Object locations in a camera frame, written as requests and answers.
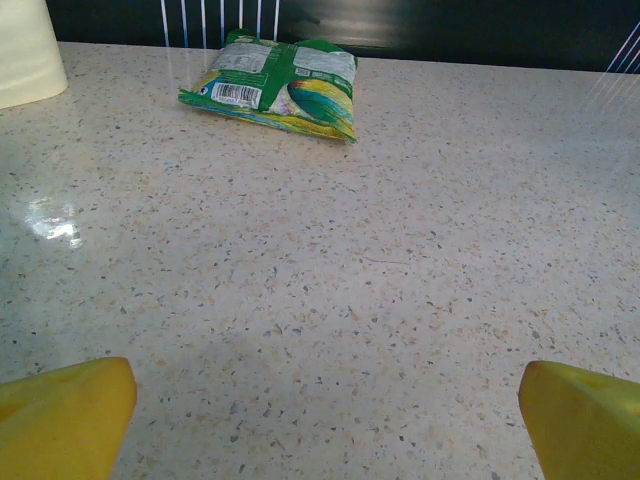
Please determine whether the cream knife holder pink top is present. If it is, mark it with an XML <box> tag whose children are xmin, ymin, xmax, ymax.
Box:
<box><xmin>0</xmin><ymin>0</ymin><xmax>69</xmax><ymax>110</ymax></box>

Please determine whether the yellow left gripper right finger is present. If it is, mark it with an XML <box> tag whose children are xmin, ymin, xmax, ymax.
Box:
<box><xmin>518</xmin><ymin>359</ymin><xmax>640</xmax><ymax>480</ymax></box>

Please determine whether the green snack packet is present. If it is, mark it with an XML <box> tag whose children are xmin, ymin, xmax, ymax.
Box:
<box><xmin>178</xmin><ymin>28</ymin><xmax>359</xmax><ymax>145</ymax></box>

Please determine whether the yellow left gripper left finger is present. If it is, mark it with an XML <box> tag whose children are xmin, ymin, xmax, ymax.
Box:
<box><xmin>0</xmin><ymin>356</ymin><xmax>138</xmax><ymax>480</ymax></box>

